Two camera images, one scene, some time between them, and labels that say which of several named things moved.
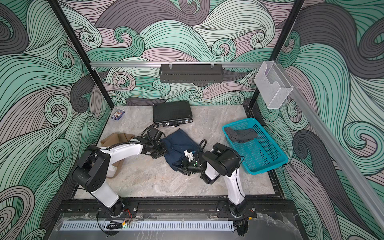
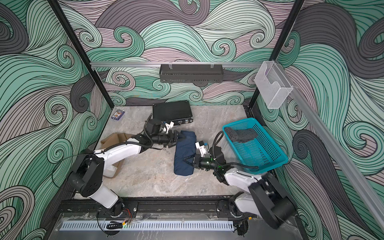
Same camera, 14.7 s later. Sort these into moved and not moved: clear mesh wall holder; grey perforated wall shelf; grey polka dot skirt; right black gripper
Moved: right black gripper
Not moved: grey perforated wall shelf; grey polka dot skirt; clear mesh wall holder
